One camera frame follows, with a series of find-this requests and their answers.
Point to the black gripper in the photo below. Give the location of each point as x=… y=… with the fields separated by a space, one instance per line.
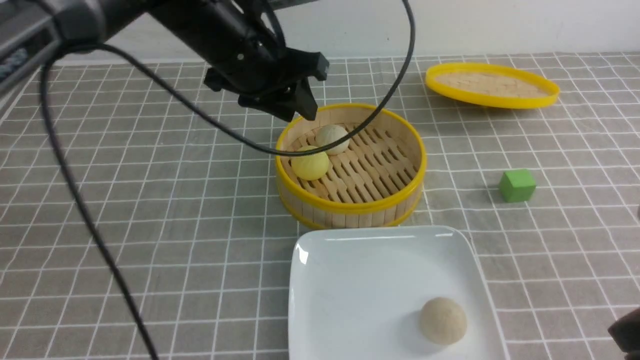
x=268 y=77

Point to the white steamed bun back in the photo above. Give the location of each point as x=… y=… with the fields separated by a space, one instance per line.
x=331 y=133

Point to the white steamed bun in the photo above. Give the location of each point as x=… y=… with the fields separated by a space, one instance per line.
x=331 y=133
x=443 y=321

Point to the yellow steamed bun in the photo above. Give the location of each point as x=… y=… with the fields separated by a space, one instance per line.
x=310 y=167

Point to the yellow rimmed bamboo steamer lid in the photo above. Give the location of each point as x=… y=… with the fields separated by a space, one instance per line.
x=492 y=85

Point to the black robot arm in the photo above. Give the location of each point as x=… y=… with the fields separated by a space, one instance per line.
x=33 y=30

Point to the white square plate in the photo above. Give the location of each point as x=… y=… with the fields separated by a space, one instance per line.
x=356 y=294

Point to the yellow rimmed bamboo steamer basket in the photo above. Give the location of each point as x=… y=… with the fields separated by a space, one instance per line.
x=376 y=182

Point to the grey checked tablecloth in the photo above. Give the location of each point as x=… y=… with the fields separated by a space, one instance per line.
x=196 y=225

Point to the green wooden cube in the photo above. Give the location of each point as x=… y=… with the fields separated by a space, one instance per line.
x=517 y=185

